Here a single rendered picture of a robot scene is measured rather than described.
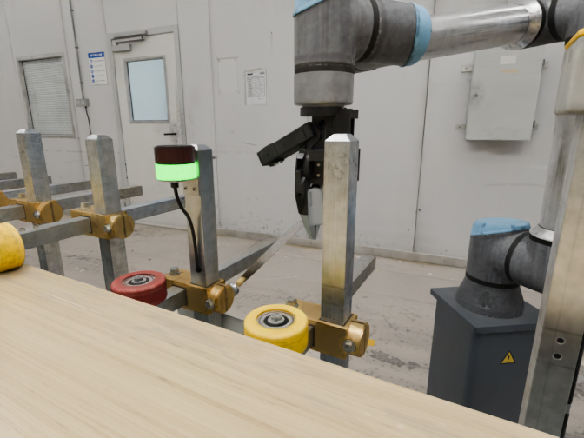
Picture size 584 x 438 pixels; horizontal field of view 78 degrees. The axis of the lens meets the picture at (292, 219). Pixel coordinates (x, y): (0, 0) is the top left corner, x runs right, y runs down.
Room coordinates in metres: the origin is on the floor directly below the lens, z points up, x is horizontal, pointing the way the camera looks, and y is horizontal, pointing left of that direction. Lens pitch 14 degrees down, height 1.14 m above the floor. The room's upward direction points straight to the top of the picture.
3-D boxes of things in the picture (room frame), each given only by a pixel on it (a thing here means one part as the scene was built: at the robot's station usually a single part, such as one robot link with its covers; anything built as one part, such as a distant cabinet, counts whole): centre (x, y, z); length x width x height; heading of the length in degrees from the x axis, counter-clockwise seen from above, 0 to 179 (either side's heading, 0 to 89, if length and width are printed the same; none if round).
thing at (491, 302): (1.03, -0.62, 0.65); 0.19 x 0.19 x 0.10
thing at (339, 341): (0.49, -0.05, 0.84); 0.13 x 0.06 x 0.05; 62
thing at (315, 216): (0.56, -0.04, 1.00); 0.06 x 0.03 x 0.09; 62
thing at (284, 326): (0.40, 0.02, 0.85); 0.08 x 0.08 x 0.11
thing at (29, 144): (0.83, 0.60, 0.89); 0.03 x 0.03 x 0.48; 62
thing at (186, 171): (0.55, 0.18, 1.07); 0.06 x 0.06 x 0.02
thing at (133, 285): (0.52, 0.24, 0.85); 0.08 x 0.08 x 0.11
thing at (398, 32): (0.63, -0.15, 1.28); 0.12 x 0.12 x 0.09; 25
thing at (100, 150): (0.71, 0.38, 0.89); 0.03 x 0.03 x 0.48; 62
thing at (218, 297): (0.60, 0.18, 0.85); 0.13 x 0.06 x 0.05; 62
